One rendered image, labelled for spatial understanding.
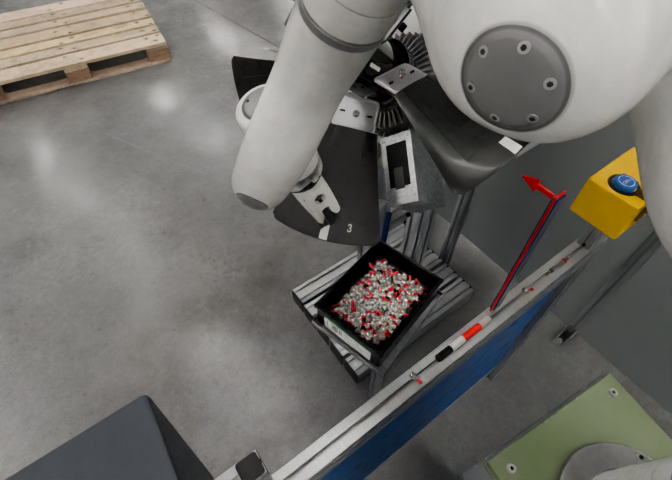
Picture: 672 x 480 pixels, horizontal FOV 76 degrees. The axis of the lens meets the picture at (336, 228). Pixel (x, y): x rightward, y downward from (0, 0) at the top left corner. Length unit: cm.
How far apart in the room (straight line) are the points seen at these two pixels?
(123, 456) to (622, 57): 43
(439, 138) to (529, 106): 51
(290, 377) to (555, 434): 116
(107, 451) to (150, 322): 155
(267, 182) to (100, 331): 159
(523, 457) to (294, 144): 54
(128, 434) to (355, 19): 40
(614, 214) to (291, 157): 64
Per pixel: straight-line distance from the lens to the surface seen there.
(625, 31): 22
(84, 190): 263
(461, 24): 24
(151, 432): 44
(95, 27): 381
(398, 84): 83
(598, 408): 82
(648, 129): 36
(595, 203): 96
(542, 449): 76
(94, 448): 46
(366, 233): 87
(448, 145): 72
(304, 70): 46
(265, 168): 52
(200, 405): 178
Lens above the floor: 164
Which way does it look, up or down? 51 degrees down
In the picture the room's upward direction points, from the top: straight up
